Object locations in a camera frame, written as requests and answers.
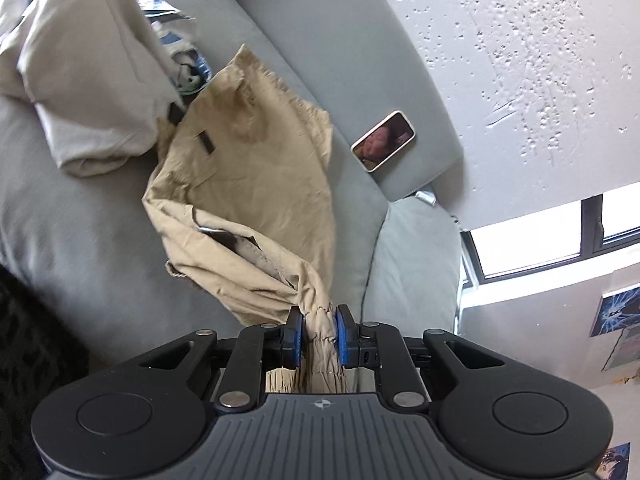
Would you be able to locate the dark patterned floor rug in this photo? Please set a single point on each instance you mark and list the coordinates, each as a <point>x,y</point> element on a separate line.
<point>35,360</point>

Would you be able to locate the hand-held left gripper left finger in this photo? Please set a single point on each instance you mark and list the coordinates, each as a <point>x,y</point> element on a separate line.
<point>295,335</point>

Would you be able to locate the smartphone in cream case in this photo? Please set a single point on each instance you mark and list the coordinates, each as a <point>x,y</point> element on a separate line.
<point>384,141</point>

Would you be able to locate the pale wall picture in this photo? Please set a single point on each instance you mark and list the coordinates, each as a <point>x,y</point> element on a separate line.
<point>625,352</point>

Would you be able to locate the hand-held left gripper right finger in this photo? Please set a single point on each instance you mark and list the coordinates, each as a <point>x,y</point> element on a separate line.
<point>343,335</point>

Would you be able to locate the window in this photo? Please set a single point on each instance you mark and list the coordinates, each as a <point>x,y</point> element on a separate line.
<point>540,240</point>

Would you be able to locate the blue white patterned garment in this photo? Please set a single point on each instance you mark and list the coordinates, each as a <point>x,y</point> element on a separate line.
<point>187,67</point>

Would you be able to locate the tan shorts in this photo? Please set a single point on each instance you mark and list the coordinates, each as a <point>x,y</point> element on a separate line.
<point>250,175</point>

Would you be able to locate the grey sofa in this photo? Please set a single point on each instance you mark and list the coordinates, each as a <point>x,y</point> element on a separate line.
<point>300,25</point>

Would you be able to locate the blue anime wall poster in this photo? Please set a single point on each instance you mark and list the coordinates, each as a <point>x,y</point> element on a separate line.
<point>614,460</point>
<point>617,310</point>

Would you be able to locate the small silver box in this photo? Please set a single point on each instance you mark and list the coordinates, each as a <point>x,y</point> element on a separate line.
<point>425,196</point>

